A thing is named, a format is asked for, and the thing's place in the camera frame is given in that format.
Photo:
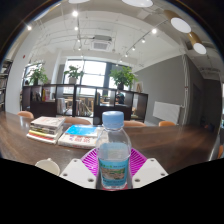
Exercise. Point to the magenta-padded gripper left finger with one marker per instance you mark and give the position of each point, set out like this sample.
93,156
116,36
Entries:
76,171

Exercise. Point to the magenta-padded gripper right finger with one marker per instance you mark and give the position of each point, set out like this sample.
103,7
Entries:
150,171

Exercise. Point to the clear blue-capped water bottle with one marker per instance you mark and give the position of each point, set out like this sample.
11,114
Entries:
113,156

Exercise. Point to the large blue-and-white book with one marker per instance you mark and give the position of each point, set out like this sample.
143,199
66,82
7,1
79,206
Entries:
78,136

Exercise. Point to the stack of books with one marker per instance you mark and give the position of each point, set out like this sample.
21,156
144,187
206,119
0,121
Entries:
46,128

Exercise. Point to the low dark open shelf unit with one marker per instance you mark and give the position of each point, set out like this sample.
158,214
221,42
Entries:
43,108

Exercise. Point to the orange chairs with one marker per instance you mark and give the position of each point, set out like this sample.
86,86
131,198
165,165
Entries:
26,114

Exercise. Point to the person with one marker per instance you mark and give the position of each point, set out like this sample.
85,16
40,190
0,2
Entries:
120,97

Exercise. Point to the potted green plants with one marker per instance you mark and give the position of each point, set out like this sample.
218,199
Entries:
122,76

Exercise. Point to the tall dark bookshelf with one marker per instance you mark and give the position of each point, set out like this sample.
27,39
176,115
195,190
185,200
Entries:
4,86

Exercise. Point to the ceiling air conditioner unit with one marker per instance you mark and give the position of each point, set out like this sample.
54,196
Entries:
101,44

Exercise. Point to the ceiling lights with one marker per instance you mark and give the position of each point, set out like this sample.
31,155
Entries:
180,25

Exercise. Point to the white wall radiator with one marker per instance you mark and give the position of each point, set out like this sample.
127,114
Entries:
166,112

